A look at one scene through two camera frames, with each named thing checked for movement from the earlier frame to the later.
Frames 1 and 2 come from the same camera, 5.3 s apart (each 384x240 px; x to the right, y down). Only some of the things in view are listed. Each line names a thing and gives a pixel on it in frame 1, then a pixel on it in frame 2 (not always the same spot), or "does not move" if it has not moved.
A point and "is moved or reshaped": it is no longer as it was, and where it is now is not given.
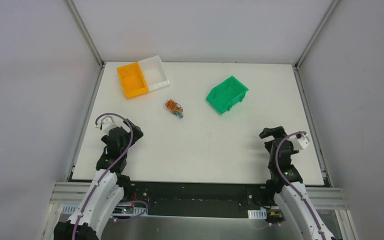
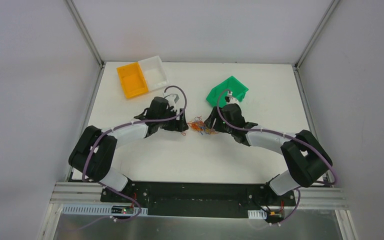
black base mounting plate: x=200 y=199 does not move
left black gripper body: x=125 y=133 to x=179 y=120
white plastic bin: x=154 y=73 does not move
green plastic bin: x=222 y=97 does not move
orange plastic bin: x=133 y=80 does not move
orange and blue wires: x=174 y=107 is moved or reshaped
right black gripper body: x=276 y=141 to x=211 y=120
